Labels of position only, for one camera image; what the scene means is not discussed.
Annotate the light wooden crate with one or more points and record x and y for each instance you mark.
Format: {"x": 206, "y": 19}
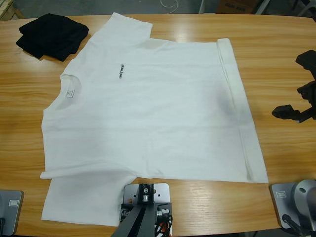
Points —
{"x": 8, "y": 10}

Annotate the white t-shirt with black logo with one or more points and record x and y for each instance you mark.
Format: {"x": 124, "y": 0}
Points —
{"x": 153, "y": 118}

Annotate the white mount block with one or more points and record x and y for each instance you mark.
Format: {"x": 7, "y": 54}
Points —
{"x": 163, "y": 192}

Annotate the white chair frame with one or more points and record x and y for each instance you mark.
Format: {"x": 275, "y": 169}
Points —
{"x": 271, "y": 7}

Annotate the dark camera post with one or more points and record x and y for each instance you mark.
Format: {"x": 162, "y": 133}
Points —
{"x": 138, "y": 222}

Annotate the brown cardboard box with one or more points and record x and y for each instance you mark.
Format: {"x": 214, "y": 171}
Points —
{"x": 234, "y": 6}

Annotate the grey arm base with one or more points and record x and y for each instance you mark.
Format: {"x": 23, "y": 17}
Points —
{"x": 296, "y": 202}
{"x": 12, "y": 214}

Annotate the folded black garment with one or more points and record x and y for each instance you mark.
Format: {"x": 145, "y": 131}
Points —
{"x": 49, "y": 37}

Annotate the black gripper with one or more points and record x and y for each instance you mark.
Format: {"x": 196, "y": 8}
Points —
{"x": 311, "y": 98}

